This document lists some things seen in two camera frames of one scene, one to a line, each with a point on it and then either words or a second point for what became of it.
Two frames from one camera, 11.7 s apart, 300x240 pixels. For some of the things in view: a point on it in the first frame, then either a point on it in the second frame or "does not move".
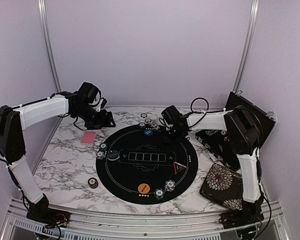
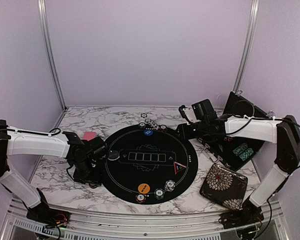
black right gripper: (165, 132) → (183, 132)
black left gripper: (102, 121) → (96, 178)
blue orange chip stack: (169, 185) does not move
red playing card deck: (88, 138) does not move
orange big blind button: (143, 188) does not move
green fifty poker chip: (142, 125) does not move
